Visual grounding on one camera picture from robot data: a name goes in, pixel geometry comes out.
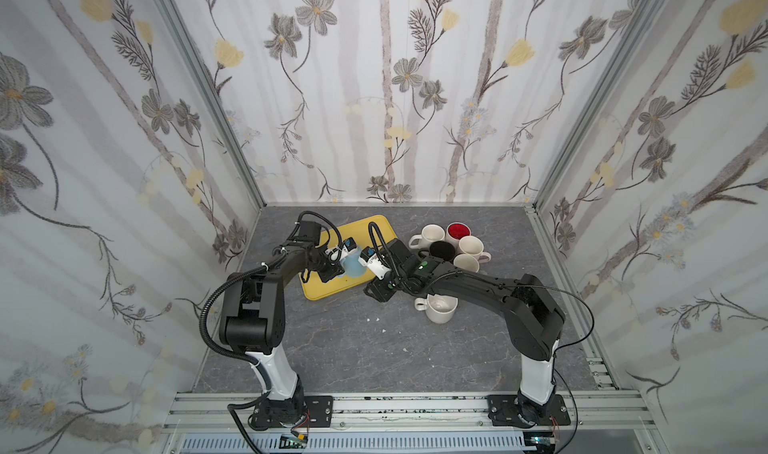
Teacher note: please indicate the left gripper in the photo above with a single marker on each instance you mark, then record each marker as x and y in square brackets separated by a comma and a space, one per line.
[333, 270]

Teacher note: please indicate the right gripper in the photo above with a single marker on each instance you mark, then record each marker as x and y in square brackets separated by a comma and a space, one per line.
[381, 284]

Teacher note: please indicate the light blue mug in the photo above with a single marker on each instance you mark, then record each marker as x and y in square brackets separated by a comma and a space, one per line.
[352, 266]

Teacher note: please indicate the yellow tray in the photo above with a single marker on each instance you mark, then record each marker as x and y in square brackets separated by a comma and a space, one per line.
[315, 289]

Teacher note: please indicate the black and white mug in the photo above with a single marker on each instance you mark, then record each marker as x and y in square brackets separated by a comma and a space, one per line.
[442, 250]

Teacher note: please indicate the white speckled mug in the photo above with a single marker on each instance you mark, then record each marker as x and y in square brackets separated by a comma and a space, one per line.
[429, 235]

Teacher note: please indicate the beige mug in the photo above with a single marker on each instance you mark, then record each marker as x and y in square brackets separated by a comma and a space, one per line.
[438, 309]

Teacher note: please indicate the grey mug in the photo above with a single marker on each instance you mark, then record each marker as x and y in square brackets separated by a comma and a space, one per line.
[467, 263]

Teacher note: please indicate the pink mug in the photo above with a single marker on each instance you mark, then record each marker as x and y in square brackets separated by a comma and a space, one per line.
[474, 247]

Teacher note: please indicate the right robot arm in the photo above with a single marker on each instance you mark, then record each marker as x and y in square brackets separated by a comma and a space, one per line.
[533, 318]

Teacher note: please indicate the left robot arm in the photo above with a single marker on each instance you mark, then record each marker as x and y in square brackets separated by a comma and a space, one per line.
[245, 318]

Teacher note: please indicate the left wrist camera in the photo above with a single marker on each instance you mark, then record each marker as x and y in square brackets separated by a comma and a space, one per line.
[338, 253]

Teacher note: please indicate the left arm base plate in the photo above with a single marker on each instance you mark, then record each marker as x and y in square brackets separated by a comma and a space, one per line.
[315, 411]

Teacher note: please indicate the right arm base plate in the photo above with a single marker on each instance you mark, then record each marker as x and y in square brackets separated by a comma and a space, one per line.
[510, 409]

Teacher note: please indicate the aluminium mounting rail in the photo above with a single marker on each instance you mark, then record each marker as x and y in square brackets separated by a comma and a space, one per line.
[389, 412]

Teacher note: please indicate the white slotted cable duct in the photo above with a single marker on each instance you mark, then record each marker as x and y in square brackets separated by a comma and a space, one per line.
[396, 442]

